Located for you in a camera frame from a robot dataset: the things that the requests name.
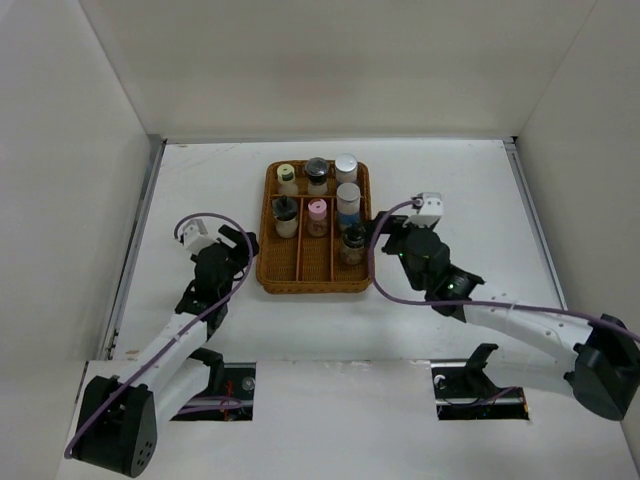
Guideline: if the brown wicker divided tray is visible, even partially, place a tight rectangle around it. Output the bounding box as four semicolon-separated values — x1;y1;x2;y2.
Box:
256;160;371;294

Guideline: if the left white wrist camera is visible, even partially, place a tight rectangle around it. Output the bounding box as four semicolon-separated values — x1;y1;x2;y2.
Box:
178;219;211;247

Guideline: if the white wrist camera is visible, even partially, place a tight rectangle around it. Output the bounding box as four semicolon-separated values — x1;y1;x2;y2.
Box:
178;219;211;247
408;192;444;229

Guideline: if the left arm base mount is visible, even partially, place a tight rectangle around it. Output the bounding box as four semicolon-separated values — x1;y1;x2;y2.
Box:
171;363;257;422

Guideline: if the black cap pepper jar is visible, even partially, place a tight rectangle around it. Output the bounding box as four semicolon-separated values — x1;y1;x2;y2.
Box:
272;195;299;239

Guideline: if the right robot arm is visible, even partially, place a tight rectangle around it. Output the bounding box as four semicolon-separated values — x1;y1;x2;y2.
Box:
365;211;639;421

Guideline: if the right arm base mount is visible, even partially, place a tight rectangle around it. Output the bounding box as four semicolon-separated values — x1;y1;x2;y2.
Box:
430;343;529;421

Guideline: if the small black cap bottle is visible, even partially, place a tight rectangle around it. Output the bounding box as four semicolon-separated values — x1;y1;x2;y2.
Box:
339;224;366;266

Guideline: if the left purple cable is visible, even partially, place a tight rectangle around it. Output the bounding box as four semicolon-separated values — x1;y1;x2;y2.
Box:
63;212;256;460

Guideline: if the yellow cap spice bottle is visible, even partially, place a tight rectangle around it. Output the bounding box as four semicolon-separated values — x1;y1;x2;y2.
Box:
276;163;299;196

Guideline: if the silver cap blue label bottle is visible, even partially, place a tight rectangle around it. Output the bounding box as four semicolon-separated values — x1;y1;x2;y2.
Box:
334;153;359;184

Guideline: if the purple cable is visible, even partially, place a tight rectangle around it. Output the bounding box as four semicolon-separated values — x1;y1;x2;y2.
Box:
367;199;640;406
63;212;256;460

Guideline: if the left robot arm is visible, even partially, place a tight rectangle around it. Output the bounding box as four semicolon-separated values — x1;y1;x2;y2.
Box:
64;219;259;478

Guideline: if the black cap salt grinder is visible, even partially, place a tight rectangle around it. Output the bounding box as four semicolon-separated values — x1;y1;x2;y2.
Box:
305;157;329;196

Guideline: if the pink cap spice jar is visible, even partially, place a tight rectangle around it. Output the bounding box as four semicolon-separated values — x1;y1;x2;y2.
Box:
306;198;329;237

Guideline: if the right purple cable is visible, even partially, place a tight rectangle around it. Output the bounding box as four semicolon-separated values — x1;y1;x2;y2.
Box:
367;199;640;406

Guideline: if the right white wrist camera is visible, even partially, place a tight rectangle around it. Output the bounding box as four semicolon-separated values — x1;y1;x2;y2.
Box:
408;192;444;229

